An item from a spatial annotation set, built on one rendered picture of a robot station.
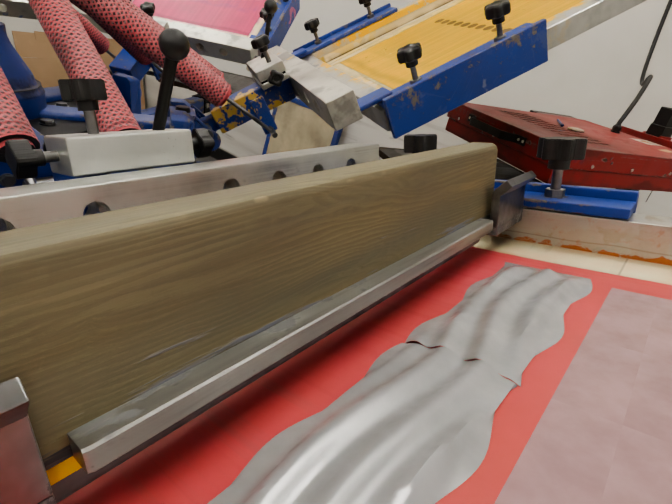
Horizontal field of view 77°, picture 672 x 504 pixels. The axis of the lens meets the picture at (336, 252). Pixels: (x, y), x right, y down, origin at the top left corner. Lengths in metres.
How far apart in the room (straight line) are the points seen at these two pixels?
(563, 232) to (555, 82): 1.82
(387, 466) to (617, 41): 2.14
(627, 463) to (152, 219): 0.21
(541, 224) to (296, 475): 0.37
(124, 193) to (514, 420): 0.34
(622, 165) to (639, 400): 1.02
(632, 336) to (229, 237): 0.25
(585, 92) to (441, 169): 1.93
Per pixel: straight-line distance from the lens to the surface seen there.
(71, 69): 0.70
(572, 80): 2.26
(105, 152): 0.46
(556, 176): 0.49
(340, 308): 0.23
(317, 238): 0.22
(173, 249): 0.17
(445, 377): 0.24
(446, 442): 0.20
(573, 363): 0.28
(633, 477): 0.22
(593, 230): 0.47
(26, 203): 0.39
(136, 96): 1.21
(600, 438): 0.23
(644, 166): 1.32
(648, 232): 0.47
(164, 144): 0.49
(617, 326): 0.33
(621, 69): 2.23
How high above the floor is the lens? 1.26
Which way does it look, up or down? 29 degrees down
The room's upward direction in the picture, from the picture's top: 12 degrees clockwise
